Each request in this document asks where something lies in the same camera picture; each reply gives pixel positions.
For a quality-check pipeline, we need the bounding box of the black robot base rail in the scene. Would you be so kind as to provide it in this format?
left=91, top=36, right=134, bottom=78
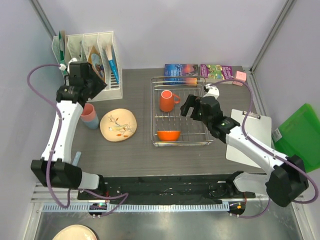
left=77, top=172, right=256, bottom=203

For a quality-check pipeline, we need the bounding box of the green plastic folder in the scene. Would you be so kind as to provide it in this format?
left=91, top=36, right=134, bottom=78
left=271, top=103, right=320, bottom=173

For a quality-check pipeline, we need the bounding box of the cream plate bottom edge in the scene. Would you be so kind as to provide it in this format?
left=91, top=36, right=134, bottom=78
left=53, top=224, right=98, bottom=240

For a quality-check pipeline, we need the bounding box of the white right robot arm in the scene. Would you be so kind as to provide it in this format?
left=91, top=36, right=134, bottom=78
left=180, top=94, right=309, bottom=207

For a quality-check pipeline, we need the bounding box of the blue Jane Eyre book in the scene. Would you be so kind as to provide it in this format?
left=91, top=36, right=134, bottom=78
left=164, top=63, right=199, bottom=86

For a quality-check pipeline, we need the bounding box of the pink cube power socket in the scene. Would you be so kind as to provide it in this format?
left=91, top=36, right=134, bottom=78
left=232, top=70, right=247, bottom=86

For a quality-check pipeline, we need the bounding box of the illustrated booklet in organizer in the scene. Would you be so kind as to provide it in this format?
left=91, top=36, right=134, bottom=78
left=87, top=45, right=105, bottom=81

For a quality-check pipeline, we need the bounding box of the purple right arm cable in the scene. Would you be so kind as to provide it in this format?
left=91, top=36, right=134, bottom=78
left=204, top=79, right=320, bottom=219

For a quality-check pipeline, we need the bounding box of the metal wire dish rack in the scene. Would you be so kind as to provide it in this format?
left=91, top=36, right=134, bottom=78
left=150, top=76, right=214, bottom=147

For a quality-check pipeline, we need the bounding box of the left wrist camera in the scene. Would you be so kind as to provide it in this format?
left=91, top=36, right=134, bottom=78
left=58, top=57, right=78, bottom=73

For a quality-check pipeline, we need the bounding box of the orange blue marker pen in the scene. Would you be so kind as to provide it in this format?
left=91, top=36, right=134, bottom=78
left=72, top=151, right=82, bottom=167

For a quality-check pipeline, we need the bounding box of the pink plastic cup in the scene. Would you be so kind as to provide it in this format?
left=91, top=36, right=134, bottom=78
left=80, top=103, right=97, bottom=122

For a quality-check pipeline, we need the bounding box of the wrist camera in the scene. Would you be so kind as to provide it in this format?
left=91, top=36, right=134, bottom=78
left=203, top=83, right=220, bottom=100
left=58, top=57, right=78, bottom=73

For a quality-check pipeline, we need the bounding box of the beige bird-painted plate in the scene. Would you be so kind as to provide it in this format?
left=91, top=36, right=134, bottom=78
left=99, top=108, right=137, bottom=142

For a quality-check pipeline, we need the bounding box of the green folder in organizer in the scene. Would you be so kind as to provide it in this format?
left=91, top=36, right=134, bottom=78
left=58, top=30, right=70, bottom=64

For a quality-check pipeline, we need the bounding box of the blue plastic cup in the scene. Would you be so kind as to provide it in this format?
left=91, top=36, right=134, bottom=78
left=81, top=116, right=100, bottom=130

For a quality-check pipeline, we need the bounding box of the white file organizer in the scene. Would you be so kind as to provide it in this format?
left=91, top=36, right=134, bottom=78
left=51, top=31, right=123, bottom=102

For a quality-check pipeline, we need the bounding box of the orange ceramic mug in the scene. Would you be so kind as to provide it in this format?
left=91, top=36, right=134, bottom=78
left=159, top=90, right=181, bottom=113

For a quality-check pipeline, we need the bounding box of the white clipboard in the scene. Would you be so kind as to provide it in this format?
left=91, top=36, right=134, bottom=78
left=225, top=112, right=272, bottom=169

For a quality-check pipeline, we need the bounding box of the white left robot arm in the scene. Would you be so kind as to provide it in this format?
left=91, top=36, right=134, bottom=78
left=30, top=58, right=107, bottom=200

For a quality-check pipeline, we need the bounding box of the orange ceramic bowl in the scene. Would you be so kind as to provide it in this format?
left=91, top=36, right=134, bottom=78
left=157, top=130, right=181, bottom=142

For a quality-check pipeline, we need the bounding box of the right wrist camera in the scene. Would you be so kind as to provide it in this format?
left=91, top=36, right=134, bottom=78
left=203, top=83, right=220, bottom=100

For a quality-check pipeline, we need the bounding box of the blue booklet in organizer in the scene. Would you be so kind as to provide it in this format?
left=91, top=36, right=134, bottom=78
left=105, top=44, right=119, bottom=84

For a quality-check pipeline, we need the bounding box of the purple paperback book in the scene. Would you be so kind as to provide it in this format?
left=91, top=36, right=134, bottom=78
left=199, top=64, right=234, bottom=83

